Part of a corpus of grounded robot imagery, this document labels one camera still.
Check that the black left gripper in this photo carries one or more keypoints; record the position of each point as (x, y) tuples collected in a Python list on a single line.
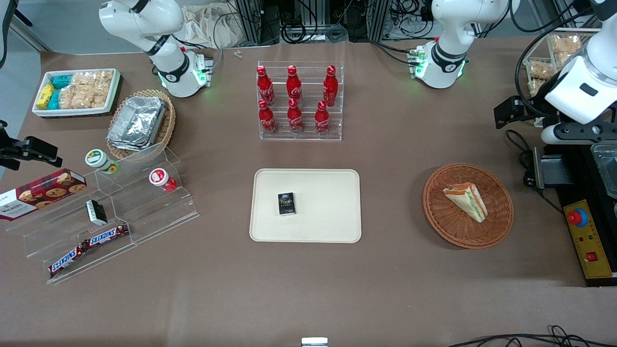
[(534, 109)]

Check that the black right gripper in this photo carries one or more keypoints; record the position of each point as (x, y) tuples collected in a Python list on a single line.
[(9, 150)]

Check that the triangular sandwich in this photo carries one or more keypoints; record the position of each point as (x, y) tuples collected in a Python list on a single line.
[(466, 200)]

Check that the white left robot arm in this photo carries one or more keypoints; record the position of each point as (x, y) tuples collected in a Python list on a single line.
[(453, 29)]

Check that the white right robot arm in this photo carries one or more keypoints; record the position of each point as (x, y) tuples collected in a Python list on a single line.
[(144, 24)]

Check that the round brown wicker basket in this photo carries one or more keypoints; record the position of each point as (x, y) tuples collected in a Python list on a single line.
[(448, 226)]

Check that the oval light wicker basket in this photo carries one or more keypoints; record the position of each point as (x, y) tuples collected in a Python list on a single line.
[(168, 123)]

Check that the beige plastic tray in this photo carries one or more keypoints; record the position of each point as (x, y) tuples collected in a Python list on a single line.
[(323, 202)]

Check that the red tartan cookie box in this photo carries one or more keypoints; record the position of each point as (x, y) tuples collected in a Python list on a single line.
[(43, 193)]

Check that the green lid white cup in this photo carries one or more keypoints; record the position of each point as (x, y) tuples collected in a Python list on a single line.
[(98, 159)]

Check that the clear bag of fried snacks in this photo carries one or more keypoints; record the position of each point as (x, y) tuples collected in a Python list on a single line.
[(566, 43), (565, 59), (541, 71), (536, 87)]

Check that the white rectangular plastic bin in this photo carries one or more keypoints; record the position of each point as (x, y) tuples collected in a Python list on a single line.
[(72, 112)]

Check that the teal snack packet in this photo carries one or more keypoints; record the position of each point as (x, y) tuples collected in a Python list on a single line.
[(54, 100), (61, 81)]

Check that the small black white box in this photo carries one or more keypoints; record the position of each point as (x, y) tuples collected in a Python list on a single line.
[(96, 212)]

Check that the yellow snack packet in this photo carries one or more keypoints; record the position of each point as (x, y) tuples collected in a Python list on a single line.
[(45, 96)]

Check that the grey black power box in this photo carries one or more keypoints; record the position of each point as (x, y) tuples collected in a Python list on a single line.
[(554, 171)]

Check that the clear bag of crackers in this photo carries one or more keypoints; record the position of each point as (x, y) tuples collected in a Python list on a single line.
[(89, 89)]

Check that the brown snickers bar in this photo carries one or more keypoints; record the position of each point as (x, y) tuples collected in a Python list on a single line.
[(108, 234), (67, 259)]

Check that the black machine housing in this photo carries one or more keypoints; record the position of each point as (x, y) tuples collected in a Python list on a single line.
[(581, 168)]

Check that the silver foil container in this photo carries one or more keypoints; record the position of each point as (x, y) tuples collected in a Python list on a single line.
[(137, 123)]

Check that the clear acrylic stepped display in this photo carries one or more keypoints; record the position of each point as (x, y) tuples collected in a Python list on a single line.
[(144, 212)]

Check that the red lid white cup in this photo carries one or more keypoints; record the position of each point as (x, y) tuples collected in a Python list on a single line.
[(159, 177)]

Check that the clear plastic container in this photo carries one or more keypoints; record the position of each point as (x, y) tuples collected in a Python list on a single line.
[(606, 168)]

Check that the black stand leg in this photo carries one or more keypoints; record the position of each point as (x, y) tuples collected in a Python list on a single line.
[(6, 43)]

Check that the yellow emergency stop panel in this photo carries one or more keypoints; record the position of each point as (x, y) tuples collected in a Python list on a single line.
[(590, 241)]

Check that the red cola bottle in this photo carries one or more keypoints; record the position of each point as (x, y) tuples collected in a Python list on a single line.
[(321, 119), (330, 86), (264, 86), (293, 86), (266, 118), (294, 117)]

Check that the clear acrylic bottle rack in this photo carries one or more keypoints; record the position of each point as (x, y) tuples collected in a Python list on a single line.
[(308, 130)]

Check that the crumpled white cloth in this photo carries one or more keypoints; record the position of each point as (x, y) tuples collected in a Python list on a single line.
[(207, 24)]

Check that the small black card box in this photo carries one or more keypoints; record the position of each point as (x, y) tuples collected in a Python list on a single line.
[(286, 204)]

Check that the black right wrist mount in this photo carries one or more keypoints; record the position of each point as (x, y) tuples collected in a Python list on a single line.
[(9, 156)]

